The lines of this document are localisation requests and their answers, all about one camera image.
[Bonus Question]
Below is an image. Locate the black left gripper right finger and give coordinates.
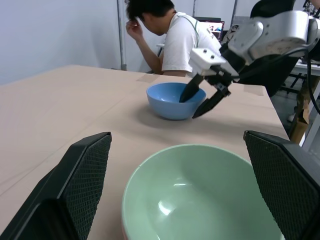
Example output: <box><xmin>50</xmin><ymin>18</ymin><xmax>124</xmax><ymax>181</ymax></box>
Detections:
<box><xmin>243</xmin><ymin>129</ymin><xmax>320</xmax><ymax>240</ymax></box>

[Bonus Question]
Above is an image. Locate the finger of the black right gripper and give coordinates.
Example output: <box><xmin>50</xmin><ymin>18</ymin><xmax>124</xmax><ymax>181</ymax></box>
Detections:
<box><xmin>179</xmin><ymin>74</ymin><xmax>205</xmax><ymax>104</ymax></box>
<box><xmin>191</xmin><ymin>88</ymin><xmax>232</xmax><ymax>119</ymax></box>

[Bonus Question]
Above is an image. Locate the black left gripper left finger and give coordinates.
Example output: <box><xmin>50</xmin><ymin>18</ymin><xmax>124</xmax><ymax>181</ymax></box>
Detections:
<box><xmin>0</xmin><ymin>131</ymin><xmax>113</xmax><ymax>240</ymax></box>

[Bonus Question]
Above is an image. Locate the blue bowl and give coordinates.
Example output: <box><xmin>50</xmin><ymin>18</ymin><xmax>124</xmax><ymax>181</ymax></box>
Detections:
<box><xmin>146</xmin><ymin>82</ymin><xmax>207</xmax><ymax>121</ymax></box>

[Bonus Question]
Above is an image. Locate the green bowl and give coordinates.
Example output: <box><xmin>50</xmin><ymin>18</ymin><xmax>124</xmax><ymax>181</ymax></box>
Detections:
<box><xmin>121</xmin><ymin>144</ymin><xmax>286</xmax><ymax>240</ymax></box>

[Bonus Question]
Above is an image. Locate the bystander left hand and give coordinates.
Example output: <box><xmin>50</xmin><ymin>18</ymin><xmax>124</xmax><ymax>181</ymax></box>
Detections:
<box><xmin>125</xmin><ymin>18</ymin><xmax>145</xmax><ymax>41</ymax></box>

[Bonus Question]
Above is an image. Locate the man in white t-shirt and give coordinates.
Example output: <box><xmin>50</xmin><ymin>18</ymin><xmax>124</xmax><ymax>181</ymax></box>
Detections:
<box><xmin>124</xmin><ymin>0</ymin><xmax>222</xmax><ymax>78</ymax></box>

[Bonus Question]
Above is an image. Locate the beige tape patch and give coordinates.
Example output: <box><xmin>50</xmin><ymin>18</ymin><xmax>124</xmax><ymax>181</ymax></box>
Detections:
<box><xmin>136</xmin><ymin>73</ymin><xmax>158</xmax><ymax>84</ymax></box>

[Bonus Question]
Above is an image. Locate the black computer monitor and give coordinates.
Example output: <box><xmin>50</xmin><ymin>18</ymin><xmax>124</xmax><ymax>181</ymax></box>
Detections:
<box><xmin>192</xmin><ymin>16</ymin><xmax>226</xmax><ymax>42</ymax></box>

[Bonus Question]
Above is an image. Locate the brown cardboard piece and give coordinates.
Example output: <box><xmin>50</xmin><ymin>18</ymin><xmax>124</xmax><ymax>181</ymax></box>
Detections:
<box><xmin>289</xmin><ymin>81</ymin><xmax>313</xmax><ymax>145</ymax></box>

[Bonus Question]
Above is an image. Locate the grey metal pole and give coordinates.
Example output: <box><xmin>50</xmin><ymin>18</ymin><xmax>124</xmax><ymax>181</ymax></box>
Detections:
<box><xmin>116</xmin><ymin>0</ymin><xmax>128</xmax><ymax>72</ymax></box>

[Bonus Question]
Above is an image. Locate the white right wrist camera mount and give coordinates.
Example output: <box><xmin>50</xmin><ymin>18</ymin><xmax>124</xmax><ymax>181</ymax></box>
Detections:
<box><xmin>188</xmin><ymin>47</ymin><xmax>227</xmax><ymax>76</ymax></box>

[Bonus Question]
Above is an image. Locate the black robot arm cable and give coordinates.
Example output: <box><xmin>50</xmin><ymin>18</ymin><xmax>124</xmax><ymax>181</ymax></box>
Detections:
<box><xmin>305</xmin><ymin>44</ymin><xmax>320</xmax><ymax>115</ymax></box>

